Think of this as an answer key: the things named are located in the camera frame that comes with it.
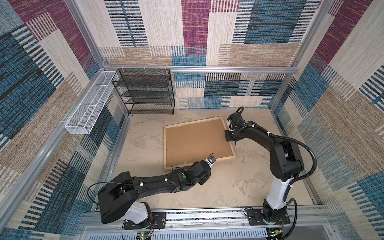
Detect brown hardboard backing panel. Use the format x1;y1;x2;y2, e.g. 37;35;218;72
165;118;234;168

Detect light wooden picture frame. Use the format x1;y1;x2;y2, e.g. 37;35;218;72
162;116;237;172

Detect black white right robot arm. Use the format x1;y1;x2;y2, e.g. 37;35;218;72
225;118;317;225

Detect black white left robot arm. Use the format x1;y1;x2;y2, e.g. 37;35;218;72
98;157;216;228

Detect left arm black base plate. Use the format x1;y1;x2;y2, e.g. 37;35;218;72
123;212;167;230

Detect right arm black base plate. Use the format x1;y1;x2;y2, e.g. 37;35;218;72
243;208;294;226

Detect black wire mesh shelf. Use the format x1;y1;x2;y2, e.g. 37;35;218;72
112;69;176;115

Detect aluminium front rail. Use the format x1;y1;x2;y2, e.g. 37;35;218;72
75;206;342;240

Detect white wire mesh basket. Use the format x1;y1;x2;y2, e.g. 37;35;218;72
65;71;116;135

